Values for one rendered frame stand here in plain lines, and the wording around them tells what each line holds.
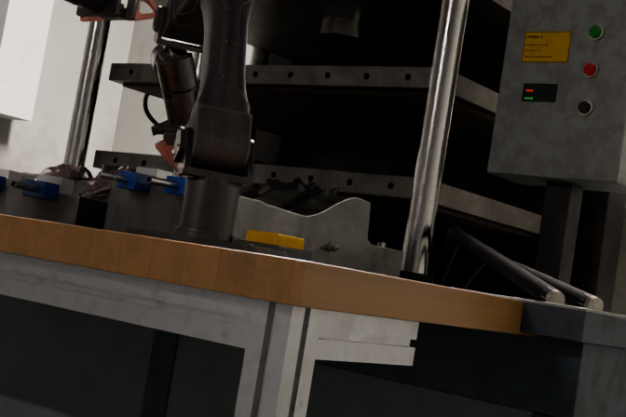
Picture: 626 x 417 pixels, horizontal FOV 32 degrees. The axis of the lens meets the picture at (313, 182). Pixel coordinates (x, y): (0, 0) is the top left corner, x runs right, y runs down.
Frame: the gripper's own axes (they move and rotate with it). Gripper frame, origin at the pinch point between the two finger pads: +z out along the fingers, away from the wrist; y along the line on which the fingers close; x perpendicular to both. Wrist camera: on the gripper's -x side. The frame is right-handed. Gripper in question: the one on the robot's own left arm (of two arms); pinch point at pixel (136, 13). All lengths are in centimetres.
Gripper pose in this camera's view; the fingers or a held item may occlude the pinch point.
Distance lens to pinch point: 202.1
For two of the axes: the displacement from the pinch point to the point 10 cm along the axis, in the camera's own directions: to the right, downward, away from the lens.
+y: -7.9, -0.8, 6.0
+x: -1.7, 9.8, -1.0
